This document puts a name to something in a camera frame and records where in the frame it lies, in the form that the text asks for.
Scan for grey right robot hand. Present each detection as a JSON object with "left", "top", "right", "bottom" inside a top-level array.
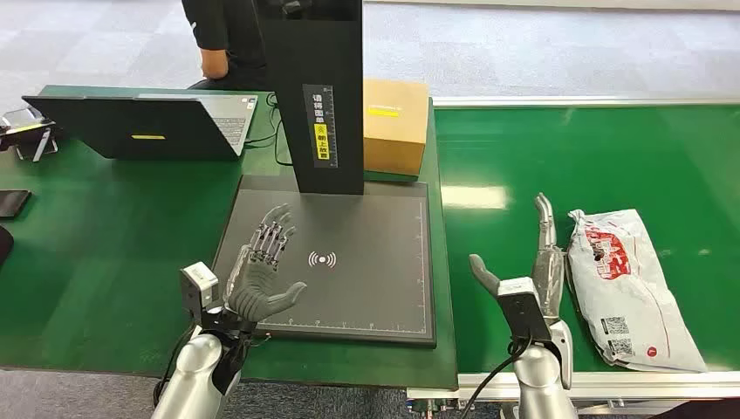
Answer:
[{"left": 469, "top": 193, "right": 566, "bottom": 325}]

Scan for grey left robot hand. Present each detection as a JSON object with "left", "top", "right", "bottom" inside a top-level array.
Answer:
[{"left": 222, "top": 203, "right": 308, "bottom": 324}]

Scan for white red printed courier bag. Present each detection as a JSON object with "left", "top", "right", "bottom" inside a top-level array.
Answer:
[{"left": 566, "top": 208, "right": 709, "bottom": 374}]

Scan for black scale platform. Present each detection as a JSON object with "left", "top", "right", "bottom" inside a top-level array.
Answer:
[{"left": 210, "top": 175, "right": 437, "bottom": 348}]

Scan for green conveyor belt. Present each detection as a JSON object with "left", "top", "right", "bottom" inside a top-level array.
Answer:
[{"left": 407, "top": 95, "right": 740, "bottom": 409}]

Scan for ruler label sticker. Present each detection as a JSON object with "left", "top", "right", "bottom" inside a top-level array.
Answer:
[{"left": 302, "top": 85, "right": 339, "bottom": 170}]

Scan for black scanner column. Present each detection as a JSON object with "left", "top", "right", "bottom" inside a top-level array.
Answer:
[{"left": 252, "top": 0, "right": 366, "bottom": 196}]

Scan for black laptop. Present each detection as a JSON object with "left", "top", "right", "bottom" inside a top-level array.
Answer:
[{"left": 22, "top": 93, "right": 259, "bottom": 162}]

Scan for brown cardboard box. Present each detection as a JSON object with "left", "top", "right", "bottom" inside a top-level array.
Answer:
[{"left": 362, "top": 78, "right": 431, "bottom": 177}]

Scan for black rounded object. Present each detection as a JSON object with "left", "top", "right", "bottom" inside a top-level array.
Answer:
[{"left": 0, "top": 225, "right": 15, "bottom": 269}]

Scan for black phone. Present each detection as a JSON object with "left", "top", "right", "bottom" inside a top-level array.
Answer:
[{"left": 0, "top": 189, "right": 33, "bottom": 220}]

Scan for person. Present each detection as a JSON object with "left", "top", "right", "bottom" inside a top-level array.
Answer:
[{"left": 181, "top": 0, "right": 271, "bottom": 92}]

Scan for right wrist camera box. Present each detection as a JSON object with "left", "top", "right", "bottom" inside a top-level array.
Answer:
[{"left": 497, "top": 277, "right": 554, "bottom": 344}]

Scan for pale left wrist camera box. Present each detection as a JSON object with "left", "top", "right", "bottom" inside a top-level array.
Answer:
[{"left": 179, "top": 261, "right": 221, "bottom": 325}]

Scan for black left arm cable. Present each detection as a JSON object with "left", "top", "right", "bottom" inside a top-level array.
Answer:
[{"left": 152, "top": 323, "right": 198, "bottom": 407}]

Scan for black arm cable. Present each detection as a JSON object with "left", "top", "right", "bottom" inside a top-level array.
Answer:
[
  {"left": 459, "top": 337, "right": 533, "bottom": 419},
  {"left": 152, "top": 323, "right": 198, "bottom": 407}
]

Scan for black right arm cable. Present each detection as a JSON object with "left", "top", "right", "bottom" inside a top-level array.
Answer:
[{"left": 459, "top": 337, "right": 533, "bottom": 419}]

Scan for black desk cables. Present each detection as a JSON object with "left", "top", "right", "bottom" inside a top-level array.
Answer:
[{"left": 244, "top": 92, "right": 294, "bottom": 168}]

